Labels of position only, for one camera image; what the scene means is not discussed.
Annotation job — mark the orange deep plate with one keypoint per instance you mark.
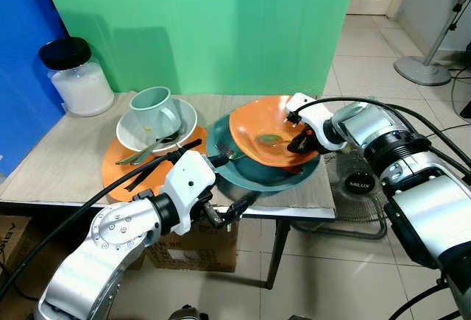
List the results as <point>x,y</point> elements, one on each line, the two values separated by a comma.
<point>261,125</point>

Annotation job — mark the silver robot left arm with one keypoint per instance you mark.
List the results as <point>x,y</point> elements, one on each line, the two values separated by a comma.
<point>88,261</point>

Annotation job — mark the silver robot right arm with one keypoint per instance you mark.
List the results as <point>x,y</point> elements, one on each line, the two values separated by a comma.
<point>427,202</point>

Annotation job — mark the teal plate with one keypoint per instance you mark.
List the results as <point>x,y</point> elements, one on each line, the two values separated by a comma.
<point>257,176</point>

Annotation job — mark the metal fork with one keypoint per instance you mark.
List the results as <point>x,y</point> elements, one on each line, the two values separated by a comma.
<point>227,149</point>

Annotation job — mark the black metal table leg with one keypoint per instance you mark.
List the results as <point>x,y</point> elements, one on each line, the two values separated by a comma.
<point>277,250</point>

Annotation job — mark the black chopstick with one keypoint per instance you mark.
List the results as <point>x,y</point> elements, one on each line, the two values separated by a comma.
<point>190,146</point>
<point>143,176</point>

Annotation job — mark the grey robot left leg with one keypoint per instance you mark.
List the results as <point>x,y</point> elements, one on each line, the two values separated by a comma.
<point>188,313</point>

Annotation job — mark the grey robot leg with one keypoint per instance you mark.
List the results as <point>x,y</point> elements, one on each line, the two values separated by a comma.
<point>298,317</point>
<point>188,313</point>

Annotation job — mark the orange flat plate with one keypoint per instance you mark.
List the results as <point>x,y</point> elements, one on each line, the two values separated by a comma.
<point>118,173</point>

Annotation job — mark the white bowl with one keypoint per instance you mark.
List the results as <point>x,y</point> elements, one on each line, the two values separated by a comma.
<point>129,132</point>

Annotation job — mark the grey robot right leg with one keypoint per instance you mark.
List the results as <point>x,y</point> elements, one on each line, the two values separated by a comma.
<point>298,317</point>

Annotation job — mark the mint green mug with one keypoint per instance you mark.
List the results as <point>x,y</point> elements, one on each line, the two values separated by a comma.
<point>151,110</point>

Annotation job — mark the grey standing fan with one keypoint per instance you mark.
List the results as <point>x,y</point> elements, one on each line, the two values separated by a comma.
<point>423,70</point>

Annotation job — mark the green backdrop panel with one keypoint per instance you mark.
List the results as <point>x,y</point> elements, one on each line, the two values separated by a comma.
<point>206,26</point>

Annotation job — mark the black-lidded jar of white powder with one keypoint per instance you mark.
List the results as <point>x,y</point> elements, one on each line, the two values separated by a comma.
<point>81,84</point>

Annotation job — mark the printed brown cardboard box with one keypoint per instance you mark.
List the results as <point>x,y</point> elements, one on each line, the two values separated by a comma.
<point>15,250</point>

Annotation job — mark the blue panel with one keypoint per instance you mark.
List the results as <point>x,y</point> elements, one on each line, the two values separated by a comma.
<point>22,77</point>

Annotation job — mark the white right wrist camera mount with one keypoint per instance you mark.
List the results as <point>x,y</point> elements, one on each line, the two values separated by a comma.
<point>318,118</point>

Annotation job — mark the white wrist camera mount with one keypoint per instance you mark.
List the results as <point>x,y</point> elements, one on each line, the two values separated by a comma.
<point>318,118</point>
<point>188,184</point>

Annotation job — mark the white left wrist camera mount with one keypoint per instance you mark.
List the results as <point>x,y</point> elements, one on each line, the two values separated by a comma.
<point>188,184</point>

